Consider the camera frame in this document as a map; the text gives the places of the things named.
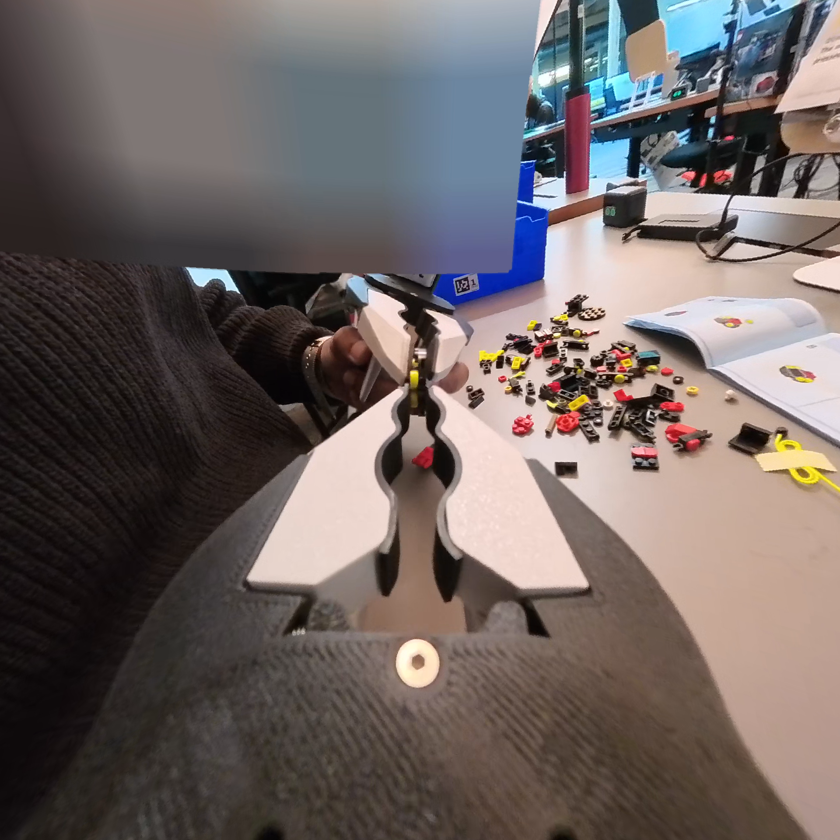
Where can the lego instruction booklet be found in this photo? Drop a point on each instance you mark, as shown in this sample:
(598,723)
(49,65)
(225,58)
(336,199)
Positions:
(754,341)

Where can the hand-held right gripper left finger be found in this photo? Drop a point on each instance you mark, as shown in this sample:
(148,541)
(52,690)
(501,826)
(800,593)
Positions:
(321,525)

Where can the person's black knit sweater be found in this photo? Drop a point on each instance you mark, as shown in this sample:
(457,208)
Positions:
(98,459)

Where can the person's left forearm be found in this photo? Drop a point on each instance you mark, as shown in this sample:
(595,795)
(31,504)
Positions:
(262,341)

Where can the black box green label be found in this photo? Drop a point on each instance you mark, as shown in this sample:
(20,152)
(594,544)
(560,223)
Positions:
(623,205)

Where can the beige tape strip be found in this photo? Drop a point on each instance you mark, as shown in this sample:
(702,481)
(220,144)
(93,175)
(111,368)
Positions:
(787,461)

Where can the person's left hand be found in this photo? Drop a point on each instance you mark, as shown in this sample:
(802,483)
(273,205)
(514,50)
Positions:
(344,361)

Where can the black lego slope piece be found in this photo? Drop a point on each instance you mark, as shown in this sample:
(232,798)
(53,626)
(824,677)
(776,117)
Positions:
(750,438)

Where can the white stand base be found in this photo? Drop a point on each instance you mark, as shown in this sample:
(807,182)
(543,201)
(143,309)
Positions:
(820,272)

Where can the black lego plate red tile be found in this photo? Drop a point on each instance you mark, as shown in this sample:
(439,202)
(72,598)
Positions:
(645,456)

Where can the flat black device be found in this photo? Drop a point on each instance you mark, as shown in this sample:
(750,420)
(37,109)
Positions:
(686,226)

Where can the blue storage bin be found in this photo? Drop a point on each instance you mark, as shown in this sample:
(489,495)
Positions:
(525,249)

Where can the red lego plate with pin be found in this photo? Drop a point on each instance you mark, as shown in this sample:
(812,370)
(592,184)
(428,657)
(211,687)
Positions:
(523,425)

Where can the red black lego strip assembly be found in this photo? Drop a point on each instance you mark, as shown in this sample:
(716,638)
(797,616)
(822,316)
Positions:
(423,457)

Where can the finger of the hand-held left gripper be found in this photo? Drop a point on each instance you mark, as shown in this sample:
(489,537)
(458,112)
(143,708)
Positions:
(449,344)
(384,334)

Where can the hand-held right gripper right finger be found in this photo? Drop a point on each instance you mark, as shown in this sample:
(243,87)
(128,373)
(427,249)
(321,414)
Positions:
(518,525)

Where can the red padded pole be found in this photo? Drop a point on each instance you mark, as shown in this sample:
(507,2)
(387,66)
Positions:
(577,131)

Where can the round black lego plate assembly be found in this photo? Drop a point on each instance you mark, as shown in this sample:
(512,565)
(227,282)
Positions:
(415,401)

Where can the black office chair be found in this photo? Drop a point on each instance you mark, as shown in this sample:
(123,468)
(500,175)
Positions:
(695,154)

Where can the red black lego clip piece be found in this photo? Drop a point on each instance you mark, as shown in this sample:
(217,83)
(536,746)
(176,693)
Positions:
(686,436)

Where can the red round lego plate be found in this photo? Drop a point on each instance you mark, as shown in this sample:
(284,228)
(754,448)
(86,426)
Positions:
(568,421)

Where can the pile of lego pieces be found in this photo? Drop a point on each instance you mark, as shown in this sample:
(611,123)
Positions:
(577,380)

